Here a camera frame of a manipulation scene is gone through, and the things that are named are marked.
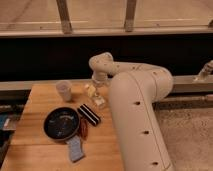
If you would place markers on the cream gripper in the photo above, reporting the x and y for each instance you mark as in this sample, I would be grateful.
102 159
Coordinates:
99 79

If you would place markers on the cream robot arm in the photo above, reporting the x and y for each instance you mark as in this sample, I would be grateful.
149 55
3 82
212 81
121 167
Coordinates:
133 88

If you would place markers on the dark ceramic bowl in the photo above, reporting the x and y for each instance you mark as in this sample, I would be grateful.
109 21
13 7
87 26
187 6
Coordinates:
61 123

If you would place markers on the black white striped box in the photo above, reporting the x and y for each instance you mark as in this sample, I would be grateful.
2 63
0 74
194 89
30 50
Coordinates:
90 116

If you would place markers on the translucent plastic cup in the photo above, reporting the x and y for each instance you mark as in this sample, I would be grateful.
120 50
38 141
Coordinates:
63 88

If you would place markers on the grey blue sponge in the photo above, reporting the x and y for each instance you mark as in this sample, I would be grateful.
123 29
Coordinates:
75 149

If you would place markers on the clutter beside table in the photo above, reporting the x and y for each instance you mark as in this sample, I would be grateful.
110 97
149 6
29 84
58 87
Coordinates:
9 116

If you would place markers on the white fixture at right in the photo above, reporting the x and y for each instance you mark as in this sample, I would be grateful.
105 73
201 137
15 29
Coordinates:
204 72

